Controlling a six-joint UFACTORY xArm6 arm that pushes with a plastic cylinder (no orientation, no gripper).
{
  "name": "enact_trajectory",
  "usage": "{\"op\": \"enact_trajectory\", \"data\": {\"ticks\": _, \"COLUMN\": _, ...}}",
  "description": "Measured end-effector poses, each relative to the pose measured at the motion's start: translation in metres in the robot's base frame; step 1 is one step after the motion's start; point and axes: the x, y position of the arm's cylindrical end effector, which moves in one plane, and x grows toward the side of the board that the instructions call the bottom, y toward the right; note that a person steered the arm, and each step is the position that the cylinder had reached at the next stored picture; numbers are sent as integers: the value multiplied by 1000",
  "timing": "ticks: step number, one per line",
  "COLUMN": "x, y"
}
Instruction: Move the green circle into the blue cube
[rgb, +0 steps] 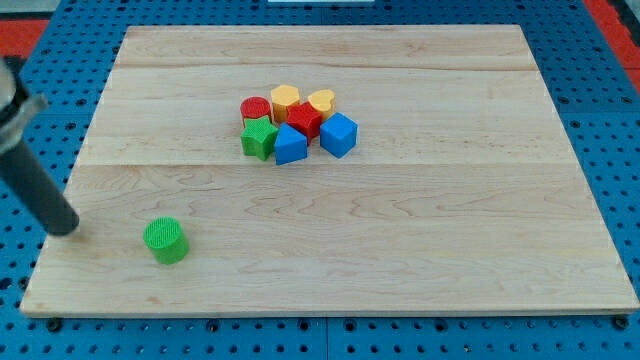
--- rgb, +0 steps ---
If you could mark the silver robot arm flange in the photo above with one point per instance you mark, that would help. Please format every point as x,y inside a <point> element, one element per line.
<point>18,107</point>

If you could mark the yellow heart block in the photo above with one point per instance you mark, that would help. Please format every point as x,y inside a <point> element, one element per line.
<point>323,101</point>

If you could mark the green star block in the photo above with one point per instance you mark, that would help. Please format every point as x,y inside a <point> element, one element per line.
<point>258,137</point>

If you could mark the green cylinder block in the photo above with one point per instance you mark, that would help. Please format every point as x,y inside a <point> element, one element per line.
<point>166,240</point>

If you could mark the yellow hexagon block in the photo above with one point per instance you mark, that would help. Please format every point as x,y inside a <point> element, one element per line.
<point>282,98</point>

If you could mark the red cylinder block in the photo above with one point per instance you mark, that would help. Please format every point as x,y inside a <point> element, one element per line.
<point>254,108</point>

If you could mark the light wooden board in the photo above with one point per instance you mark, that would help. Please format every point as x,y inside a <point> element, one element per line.
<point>462,196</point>

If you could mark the red star block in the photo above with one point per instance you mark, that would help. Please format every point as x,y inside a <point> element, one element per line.
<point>305,119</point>

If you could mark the blue triangle block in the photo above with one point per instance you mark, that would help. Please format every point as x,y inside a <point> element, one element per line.
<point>290,145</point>

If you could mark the blue cube block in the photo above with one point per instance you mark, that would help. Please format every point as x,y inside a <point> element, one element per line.
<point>338,134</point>

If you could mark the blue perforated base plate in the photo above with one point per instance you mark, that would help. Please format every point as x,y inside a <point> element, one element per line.
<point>597,102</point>

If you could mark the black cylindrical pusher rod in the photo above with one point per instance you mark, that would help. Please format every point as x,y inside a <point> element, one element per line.
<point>30,182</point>

